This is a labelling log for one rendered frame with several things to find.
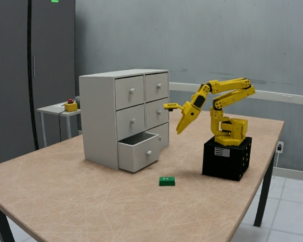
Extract grey chest of drawers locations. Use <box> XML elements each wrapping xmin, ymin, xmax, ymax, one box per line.
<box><xmin>79</xmin><ymin>69</ymin><xmax>169</xmax><ymax>170</ymax></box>

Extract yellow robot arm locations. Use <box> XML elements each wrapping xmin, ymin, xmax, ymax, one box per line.
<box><xmin>191</xmin><ymin>78</ymin><xmax>256</xmax><ymax>146</ymax></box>

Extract green 9v battery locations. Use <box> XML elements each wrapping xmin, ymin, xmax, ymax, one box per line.
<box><xmin>159</xmin><ymin>177</ymin><xmax>176</xmax><ymax>186</ymax></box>

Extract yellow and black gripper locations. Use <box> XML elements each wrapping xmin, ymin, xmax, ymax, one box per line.
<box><xmin>164</xmin><ymin>101</ymin><xmax>201</xmax><ymax>135</ymax></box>

